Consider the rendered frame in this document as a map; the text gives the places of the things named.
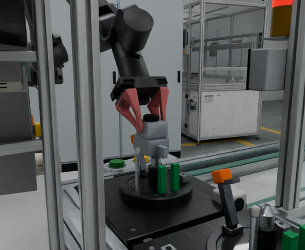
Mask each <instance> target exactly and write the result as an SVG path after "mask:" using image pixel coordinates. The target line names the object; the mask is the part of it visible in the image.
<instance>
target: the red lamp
mask: <svg viewBox="0 0 305 250"><path fill-rule="evenodd" d="M292 2H293V0H272V8H273V7H276V6H281V5H291V4H292Z"/></svg>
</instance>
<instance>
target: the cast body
mask: <svg viewBox="0 0 305 250"><path fill-rule="evenodd" d="M142 123H143V132H142V133H139V132H138V131H137V130H136V133H135V134H133V148H134V149H135V148H140V152H141V153H143V154H145V155H146V156H148V157H152V156H158V157H160V158H162V159H166V158H168V154H169V141H170V140H169V138H167V136H168V122H166V121H163V120H160V119H159V115H157V114H145V115H144V116H143V119H142Z"/></svg>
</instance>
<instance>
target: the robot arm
mask: <svg viewBox="0 0 305 250"><path fill-rule="evenodd" d="M24 4H25V16H26V19H27V22H28V26H29V31H30V40H31V42H29V43H28V50H29V51H34V50H35V44H34V30H33V16H32V2H31V0H24ZM98 6H99V37H100V53H102V52H104V51H107V50H109V49H112V52H113V55H114V58H115V61H116V65H117V68H118V71H119V74H120V78H119V79H118V80H117V82H116V84H115V86H114V88H113V90H112V92H111V94H110V97H111V100H112V101H114V100H117V101H116V103H115V106H116V110H117V111H118V112H119V113H120V114H122V115H123V116H124V117H125V118H126V119H127V120H128V121H129V122H130V123H131V124H132V125H133V126H134V128H135V129H136V130H137V131H138V132H139V133H142V132H143V123H142V117H141V111H140V106H142V105H147V104H148V103H149V104H148V105H147V108H148V110H149V111H150V113H151V114H157V115H159V119H160V120H163V121H166V107H167V101H168V95H169V89H168V86H167V84H168V81H167V79H166V77H165V76H150V75H149V72H148V70H147V67H146V64H145V61H144V58H143V55H142V52H141V50H143V49H144V47H145V45H146V43H147V40H148V38H149V35H150V33H151V30H152V27H153V25H154V20H153V17H152V16H151V15H150V14H149V13H148V12H147V11H145V10H143V9H141V8H139V7H138V6H137V5H136V4H132V5H129V6H126V7H123V8H120V9H118V8H117V7H116V6H115V5H114V4H113V3H108V2H107V0H98ZM52 41H53V57H54V74H55V84H63V74H62V68H63V67H64V65H63V64H64V63H66V62H68V54H67V51H66V48H65V46H64V45H63V43H62V40H61V36H60V35H59V34H57V33H55V34H52ZM31 64H32V76H33V82H30V81H29V84H31V85H37V72H36V63H35V62H32V63H31ZM150 98H151V100H150ZM149 101H150V102H149ZM130 107H131V108H132V110H133V112H134V114H135V118H136V119H135V118H134V116H133V115H132V113H131V112H130V110H129V108H130ZM159 107H160V114H159ZM160 116H161V117H160Z"/></svg>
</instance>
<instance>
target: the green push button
mask: <svg viewBox="0 0 305 250"><path fill-rule="evenodd" d="M124 165H125V161H124V160H122V159H113V160H111V161H110V162H109V166H110V167H114V168H118V167H123V166H124Z"/></svg>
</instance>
